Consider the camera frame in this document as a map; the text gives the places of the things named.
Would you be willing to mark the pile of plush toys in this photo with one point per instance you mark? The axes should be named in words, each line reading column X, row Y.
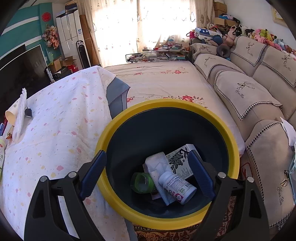
column 225, row 28

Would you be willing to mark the floral bed mattress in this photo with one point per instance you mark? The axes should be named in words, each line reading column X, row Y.
column 174, row 80

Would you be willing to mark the floral printed carton box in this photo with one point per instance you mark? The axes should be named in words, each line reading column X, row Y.
column 178, row 161

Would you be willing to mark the red snack wrapper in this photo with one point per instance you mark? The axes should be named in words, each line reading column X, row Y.
column 9, row 136

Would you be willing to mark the cluttered glass side table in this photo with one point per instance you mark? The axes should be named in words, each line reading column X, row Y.
column 163, row 53

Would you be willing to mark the beige sofa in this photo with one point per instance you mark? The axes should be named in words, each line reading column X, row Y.
column 257, row 85

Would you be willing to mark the black tower fan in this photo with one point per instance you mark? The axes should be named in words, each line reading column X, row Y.
column 82, row 54

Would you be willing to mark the yellow rimmed trash bin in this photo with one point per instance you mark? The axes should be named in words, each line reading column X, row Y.
column 162, row 126

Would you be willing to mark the paper cup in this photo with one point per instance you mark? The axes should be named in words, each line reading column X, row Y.
column 12, row 113

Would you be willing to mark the white dotted tablecloth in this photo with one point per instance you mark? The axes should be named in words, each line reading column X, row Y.
column 68, row 119

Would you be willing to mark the sheer window curtains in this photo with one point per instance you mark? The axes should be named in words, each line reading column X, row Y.
column 122, row 27

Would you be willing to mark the white foam fruit net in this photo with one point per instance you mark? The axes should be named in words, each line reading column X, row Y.
column 20, row 116

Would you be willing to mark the green label drink bottle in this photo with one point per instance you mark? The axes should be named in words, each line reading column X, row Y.
column 2, row 152

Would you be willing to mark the framed wall painting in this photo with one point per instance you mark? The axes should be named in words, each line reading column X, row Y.
column 277, row 17

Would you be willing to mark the large black television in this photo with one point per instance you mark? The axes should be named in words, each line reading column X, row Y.
column 28, row 70

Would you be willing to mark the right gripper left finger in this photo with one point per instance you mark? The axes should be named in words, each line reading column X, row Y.
column 44, row 218

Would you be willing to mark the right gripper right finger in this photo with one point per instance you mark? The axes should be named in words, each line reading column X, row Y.
column 249, row 218

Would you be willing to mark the white supplement bottle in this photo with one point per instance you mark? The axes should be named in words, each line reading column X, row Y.
column 181, row 190

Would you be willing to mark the artificial flower decoration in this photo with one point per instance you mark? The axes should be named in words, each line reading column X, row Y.
column 50, row 36

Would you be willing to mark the green clear plastic cup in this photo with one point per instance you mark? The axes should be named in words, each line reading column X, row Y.
column 142, row 183

